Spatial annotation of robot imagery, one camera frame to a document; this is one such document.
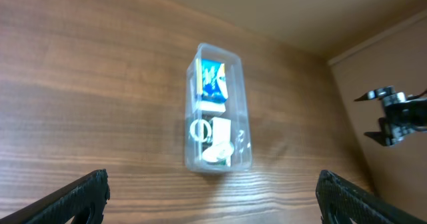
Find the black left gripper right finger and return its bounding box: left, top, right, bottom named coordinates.
left=316, top=170, right=424, bottom=224

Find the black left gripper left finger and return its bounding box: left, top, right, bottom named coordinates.
left=1, top=169, right=110, bottom=224

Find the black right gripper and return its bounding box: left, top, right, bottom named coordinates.
left=354, top=86, right=426, bottom=147

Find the clear plastic container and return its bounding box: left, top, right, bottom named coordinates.
left=184, top=43, right=252, bottom=173

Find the blue VapoDrops lozenge box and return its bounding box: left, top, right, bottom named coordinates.
left=195, top=59, right=228, bottom=103

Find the dark green square box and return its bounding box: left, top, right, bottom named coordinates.
left=189, top=119, right=213, bottom=143

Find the white medicine box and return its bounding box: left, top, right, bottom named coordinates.
left=199, top=101, right=226, bottom=116

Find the white green Panadol box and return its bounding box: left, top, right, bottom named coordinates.
left=209, top=117, right=233, bottom=167

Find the white spray bottle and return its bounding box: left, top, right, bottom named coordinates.
left=201, top=141, right=235, bottom=163

